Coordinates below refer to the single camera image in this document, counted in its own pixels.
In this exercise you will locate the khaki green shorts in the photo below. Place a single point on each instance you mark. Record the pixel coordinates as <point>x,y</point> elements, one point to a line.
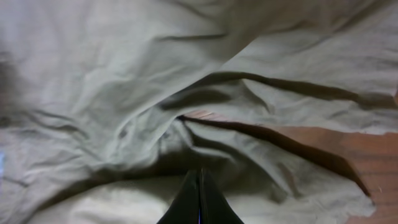
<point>93,95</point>

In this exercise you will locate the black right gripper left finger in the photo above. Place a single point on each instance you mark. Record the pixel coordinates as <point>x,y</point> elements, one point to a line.
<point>185,208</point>

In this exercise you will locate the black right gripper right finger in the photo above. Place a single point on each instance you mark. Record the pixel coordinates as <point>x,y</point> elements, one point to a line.
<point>214,208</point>

